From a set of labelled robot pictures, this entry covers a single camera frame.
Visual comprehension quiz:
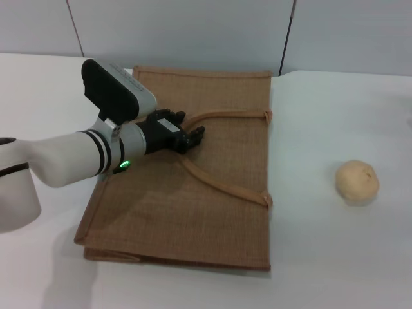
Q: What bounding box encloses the brown woven handbag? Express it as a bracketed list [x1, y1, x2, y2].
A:
[73, 65, 274, 272]

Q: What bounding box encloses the round egg yolk pastry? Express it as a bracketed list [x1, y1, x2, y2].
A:
[335, 160, 380, 204]

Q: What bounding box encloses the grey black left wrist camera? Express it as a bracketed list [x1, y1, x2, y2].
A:
[80, 59, 158, 126]

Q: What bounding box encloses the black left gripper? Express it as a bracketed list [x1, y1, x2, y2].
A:
[135, 109, 207, 155]

